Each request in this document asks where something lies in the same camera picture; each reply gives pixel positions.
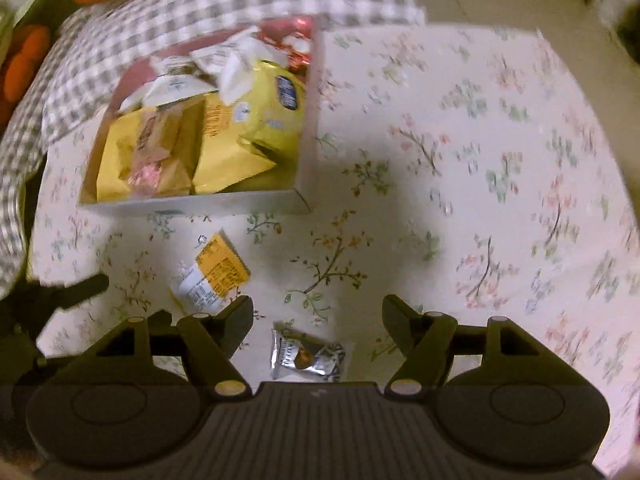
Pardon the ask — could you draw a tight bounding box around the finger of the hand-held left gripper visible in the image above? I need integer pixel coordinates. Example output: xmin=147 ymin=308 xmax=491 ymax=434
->
xmin=49 ymin=273 xmax=111 ymax=312

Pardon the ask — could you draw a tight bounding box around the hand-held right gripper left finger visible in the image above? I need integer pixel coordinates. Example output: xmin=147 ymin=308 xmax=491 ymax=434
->
xmin=95 ymin=295 xmax=255 ymax=402

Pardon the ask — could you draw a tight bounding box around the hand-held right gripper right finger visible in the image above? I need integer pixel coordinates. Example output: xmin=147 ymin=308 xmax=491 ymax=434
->
xmin=382 ymin=294 xmax=544 ymax=401

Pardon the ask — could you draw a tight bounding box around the small orange white packet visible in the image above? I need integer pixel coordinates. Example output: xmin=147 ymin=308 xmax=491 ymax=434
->
xmin=171 ymin=231 xmax=252 ymax=312

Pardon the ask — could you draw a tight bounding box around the silver snack packet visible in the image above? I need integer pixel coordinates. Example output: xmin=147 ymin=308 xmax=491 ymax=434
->
xmin=271 ymin=329 xmax=352 ymax=382

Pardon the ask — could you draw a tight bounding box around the beige pink snack packet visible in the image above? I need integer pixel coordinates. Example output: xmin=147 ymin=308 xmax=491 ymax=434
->
xmin=126 ymin=110 xmax=176 ymax=192

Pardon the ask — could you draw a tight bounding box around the pink cardboard box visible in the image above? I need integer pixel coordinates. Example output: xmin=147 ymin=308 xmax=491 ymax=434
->
xmin=79 ymin=14 xmax=327 ymax=217

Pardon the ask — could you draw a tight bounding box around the white packet with green print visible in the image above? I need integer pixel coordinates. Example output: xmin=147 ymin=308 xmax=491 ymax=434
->
xmin=119 ymin=74 xmax=217 ymax=112

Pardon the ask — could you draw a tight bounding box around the yellow packet with blue label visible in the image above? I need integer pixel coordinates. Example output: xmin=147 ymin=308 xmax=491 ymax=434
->
xmin=239 ymin=59 xmax=308 ymax=162

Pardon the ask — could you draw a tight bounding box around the red foil wrapper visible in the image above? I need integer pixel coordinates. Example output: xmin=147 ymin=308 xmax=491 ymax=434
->
xmin=259 ymin=16 xmax=314 ymax=69

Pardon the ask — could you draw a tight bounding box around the yellow snack packet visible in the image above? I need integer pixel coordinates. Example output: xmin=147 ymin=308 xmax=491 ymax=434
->
xmin=96 ymin=106 xmax=199 ymax=199
xmin=191 ymin=94 xmax=277 ymax=194

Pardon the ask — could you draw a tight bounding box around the floral bedsheet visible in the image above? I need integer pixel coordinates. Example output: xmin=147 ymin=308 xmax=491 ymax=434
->
xmin=27 ymin=25 xmax=640 ymax=480

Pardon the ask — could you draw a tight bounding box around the grey checkered pillow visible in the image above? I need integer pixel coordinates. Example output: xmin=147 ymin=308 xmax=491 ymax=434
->
xmin=0 ymin=0 xmax=426 ymax=301

